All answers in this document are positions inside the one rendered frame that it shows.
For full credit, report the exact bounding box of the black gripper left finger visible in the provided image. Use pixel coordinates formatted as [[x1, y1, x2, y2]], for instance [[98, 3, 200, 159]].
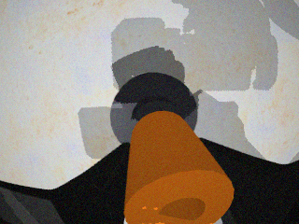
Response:
[[0, 142, 131, 224]]

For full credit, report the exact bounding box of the orange knob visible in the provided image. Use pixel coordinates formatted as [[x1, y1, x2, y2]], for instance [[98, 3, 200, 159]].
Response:
[[123, 111, 235, 224]]

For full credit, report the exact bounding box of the dark grey round pedestal with shaft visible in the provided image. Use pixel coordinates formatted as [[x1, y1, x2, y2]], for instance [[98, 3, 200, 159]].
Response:
[[109, 74, 198, 145]]

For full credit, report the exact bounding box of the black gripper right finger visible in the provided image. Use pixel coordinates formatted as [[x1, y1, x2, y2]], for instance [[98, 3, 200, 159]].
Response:
[[199, 138, 299, 224]]

